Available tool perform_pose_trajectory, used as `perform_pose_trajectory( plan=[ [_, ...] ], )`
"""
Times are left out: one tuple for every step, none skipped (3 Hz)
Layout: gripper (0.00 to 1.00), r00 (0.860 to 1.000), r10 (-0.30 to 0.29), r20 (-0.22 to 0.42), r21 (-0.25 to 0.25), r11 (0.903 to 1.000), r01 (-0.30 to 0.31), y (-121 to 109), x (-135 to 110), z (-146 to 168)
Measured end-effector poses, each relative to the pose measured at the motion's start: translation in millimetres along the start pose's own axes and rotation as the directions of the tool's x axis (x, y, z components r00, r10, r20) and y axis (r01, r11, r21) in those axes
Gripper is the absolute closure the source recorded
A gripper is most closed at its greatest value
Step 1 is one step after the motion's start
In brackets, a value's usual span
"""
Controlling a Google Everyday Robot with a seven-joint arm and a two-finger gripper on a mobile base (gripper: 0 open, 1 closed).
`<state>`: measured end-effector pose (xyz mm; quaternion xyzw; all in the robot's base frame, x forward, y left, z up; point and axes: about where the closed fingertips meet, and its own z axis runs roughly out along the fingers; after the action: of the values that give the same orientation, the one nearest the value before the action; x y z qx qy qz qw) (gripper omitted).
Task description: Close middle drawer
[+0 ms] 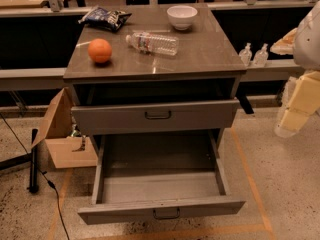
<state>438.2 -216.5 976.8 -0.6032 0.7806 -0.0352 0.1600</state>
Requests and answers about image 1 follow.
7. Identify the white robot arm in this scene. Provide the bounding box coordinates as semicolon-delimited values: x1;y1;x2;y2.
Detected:
270;1;320;138

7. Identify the black cable on floor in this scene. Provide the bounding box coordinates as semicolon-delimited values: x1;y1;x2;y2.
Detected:
0;113;71;240

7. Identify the grey drawer cabinet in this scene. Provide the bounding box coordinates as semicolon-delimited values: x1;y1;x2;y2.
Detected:
64;6;246;151

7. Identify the right clear pump bottle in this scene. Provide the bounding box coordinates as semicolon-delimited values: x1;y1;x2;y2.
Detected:
253;43;268;67

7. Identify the brown cardboard box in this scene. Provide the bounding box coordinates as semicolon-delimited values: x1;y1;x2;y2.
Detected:
32;88;97;168

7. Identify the clear plastic water bottle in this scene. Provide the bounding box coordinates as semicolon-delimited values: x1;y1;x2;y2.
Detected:
125;32;179;56

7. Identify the clear pump bottle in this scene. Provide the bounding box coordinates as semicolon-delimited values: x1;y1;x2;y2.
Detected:
253;43;268;67
239;43;252;66

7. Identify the white bowl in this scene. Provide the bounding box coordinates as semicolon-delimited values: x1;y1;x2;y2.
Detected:
167;5;198;30

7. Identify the left clear pump bottle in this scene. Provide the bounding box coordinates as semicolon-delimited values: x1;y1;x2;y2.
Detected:
239;43;252;66

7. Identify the grey metal railing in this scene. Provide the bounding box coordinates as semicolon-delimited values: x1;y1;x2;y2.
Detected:
0;0;318;91

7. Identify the blue chip bag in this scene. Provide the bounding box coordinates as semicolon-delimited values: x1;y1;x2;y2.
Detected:
79;6;131;32

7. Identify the grey top drawer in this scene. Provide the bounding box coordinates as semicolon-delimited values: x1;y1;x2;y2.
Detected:
72;100;239;135

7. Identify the grey drawer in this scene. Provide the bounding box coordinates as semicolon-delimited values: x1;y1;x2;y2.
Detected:
72;100;239;135
78;130;245;224

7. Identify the orange ball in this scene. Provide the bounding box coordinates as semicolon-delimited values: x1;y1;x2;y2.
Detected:
88;39;112;63

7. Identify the black floor stand bar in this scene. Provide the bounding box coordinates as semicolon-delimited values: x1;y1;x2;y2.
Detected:
27;128;40;195

